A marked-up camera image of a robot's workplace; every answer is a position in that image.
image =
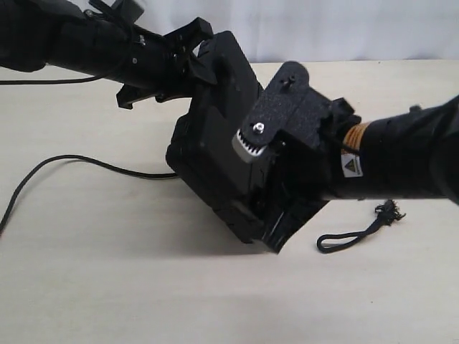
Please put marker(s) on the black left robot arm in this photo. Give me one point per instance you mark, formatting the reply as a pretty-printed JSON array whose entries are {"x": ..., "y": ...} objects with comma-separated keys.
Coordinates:
[{"x": 104, "y": 42}]

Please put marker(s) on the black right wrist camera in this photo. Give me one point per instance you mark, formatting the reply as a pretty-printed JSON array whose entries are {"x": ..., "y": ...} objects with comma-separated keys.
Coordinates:
[{"x": 288, "y": 110}]

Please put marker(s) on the black plastic carrying case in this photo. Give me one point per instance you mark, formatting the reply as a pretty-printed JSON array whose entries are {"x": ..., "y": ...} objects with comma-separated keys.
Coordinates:
[{"x": 201, "y": 151}]

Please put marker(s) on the white curtain backdrop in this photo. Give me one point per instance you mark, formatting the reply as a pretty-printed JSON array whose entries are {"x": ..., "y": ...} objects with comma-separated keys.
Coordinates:
[{"x": 307, "y": 31}]

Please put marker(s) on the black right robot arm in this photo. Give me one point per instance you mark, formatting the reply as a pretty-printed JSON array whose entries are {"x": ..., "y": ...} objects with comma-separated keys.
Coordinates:
[{"x": 408, "y": 156}]

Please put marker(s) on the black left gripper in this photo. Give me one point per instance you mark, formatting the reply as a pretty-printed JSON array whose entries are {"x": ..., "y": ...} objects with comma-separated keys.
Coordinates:
[{"x": 156, "y": 63}]

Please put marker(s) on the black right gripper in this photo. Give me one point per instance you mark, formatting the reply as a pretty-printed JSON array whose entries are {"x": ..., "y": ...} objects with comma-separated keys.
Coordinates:
[{"x": 297, "y": 182}]

